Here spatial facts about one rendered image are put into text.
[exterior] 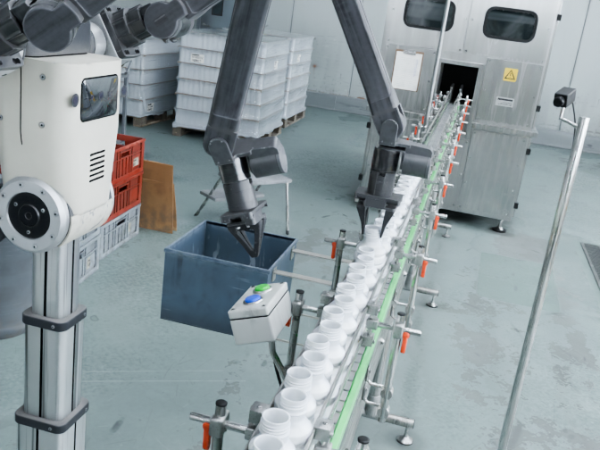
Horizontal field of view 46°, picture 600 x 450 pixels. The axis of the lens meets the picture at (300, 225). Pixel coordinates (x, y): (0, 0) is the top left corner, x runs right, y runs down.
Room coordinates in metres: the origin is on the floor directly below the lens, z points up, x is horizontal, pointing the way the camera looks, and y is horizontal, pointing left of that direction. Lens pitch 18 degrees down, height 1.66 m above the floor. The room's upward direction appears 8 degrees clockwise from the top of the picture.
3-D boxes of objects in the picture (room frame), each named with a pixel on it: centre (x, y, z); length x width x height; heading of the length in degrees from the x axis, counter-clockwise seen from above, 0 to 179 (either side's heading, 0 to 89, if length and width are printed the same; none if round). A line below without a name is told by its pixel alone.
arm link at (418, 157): (1.53, -0.21, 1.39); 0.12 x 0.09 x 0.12; 79
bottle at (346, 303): (1.18, -0.10, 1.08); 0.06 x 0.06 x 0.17
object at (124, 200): (4.32, 1.33, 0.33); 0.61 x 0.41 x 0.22; 171
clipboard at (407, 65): (5.96, -0.70, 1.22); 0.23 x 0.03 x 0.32; 78
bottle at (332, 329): (1.06, -0.07, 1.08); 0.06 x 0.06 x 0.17
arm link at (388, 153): (1.53, -0.17, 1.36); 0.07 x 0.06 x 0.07; 79
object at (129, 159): (4.32, 1.33, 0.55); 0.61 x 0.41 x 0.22; 171
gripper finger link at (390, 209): (1.53, -0.17, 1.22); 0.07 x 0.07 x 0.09; 78
